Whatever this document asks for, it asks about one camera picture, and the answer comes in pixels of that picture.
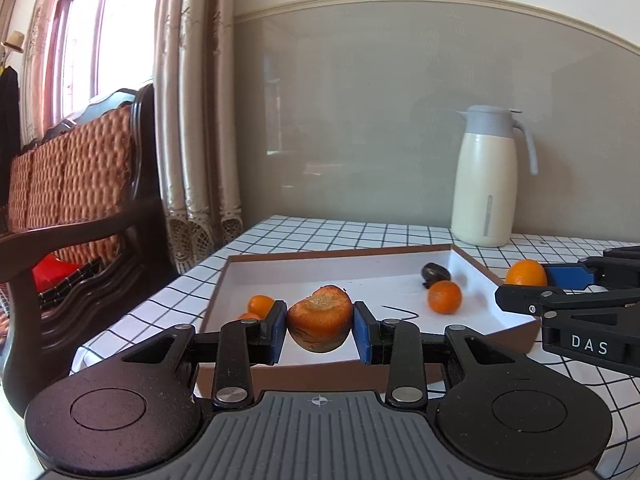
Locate cream thermos jug grey lid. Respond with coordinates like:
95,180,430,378
451,105,540,248

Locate brown cardboard box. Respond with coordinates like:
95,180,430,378
192,244,543,398

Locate dark hanging jacket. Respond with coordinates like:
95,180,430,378
0,65,21,171

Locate red plastic bag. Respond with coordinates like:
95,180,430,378
32,254,83,291

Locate brown cut toy piece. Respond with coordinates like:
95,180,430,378
286,285,354,354

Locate sheer patterned curtain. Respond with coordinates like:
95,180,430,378
22,0,68,128

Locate red framed window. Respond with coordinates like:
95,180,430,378
30,0,166,131

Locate wooden sofa orange cushions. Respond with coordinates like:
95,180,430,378
0,82,176,418

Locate beige embroidered curtain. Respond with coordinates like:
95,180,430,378
150,0,246,276

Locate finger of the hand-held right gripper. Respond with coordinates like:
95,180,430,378
545,245,640,291
495,284,640,317

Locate large deep orange tangerine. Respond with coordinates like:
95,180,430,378
427,280,462,315

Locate dark checked cloth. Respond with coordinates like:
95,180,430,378
37,259,103,308

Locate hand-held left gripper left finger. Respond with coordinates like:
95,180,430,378
70,300,288,409

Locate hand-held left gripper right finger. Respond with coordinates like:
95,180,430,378
352,301,566,409

